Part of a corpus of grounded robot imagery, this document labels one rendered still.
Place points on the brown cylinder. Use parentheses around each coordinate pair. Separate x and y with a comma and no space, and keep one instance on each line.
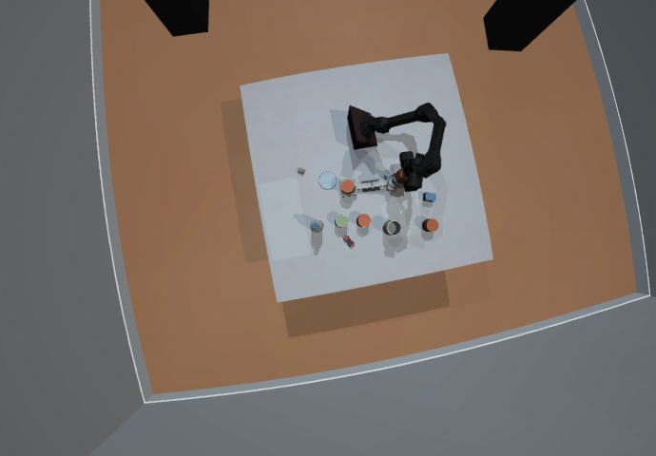
(348,186)
(363,220)
(430,225)
(400,176)

